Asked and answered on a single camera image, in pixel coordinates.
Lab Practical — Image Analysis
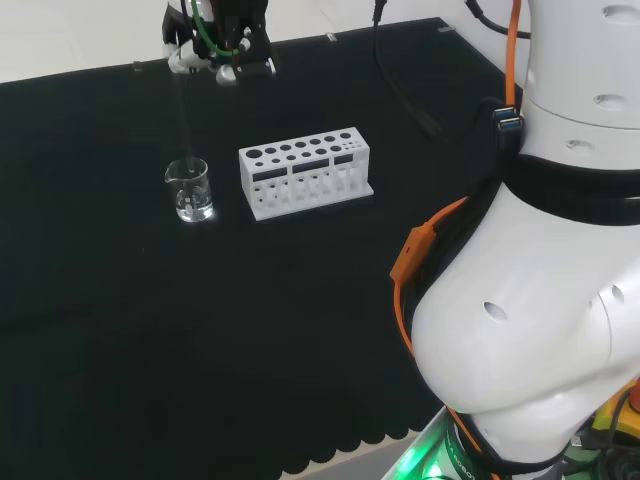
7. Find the long black cable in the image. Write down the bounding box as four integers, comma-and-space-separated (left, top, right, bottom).
371, 0, 443, 140

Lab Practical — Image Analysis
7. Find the orange cable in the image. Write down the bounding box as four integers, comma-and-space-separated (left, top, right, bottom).
390, 0, 524, 361

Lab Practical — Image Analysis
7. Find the short black cable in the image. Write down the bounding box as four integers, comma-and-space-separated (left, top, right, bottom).
463, 0, 532, 41

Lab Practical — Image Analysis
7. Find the clear glass beaker with liquid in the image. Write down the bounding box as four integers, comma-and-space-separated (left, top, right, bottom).
164, 157, 218, 225

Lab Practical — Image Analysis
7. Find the white test tube rack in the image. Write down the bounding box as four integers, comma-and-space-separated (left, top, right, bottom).
238, 126, 376, 222

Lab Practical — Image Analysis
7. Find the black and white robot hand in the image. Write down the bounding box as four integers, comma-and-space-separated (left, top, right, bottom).
161, 0, 278, 87

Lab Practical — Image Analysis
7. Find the green cable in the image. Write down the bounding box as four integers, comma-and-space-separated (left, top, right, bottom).
191, 0, 242, 57

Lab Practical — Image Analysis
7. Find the clear glass rod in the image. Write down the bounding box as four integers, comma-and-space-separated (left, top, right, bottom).
176, 71, 196, 176

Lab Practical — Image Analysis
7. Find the black bench cloth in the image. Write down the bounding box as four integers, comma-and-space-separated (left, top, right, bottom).
0, 17, 526, 480

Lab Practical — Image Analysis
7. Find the yellow stop button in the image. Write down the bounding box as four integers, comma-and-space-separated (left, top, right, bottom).
592, 377, 640, 451

